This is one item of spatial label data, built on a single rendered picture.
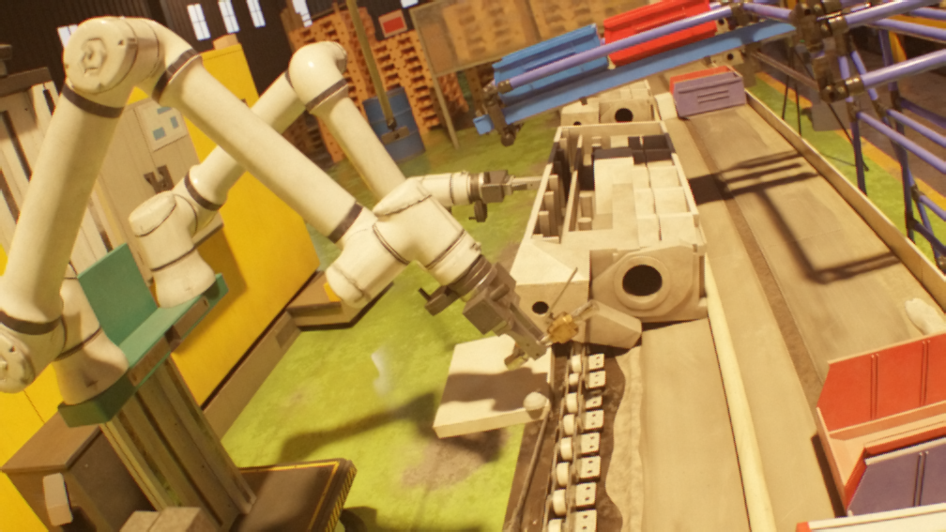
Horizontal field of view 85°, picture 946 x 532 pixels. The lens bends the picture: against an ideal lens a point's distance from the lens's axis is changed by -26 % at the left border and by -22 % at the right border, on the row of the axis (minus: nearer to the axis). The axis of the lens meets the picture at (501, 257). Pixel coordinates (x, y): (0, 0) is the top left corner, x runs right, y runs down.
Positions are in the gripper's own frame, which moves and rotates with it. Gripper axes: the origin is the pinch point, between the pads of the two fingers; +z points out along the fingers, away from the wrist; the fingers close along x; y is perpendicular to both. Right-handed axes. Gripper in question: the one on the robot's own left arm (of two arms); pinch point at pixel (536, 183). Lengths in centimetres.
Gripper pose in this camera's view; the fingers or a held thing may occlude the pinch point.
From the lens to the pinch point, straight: 171.4
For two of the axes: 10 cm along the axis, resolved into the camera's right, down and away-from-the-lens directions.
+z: 9.8, -0.6, -1.9
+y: -1.3, -9.1, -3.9
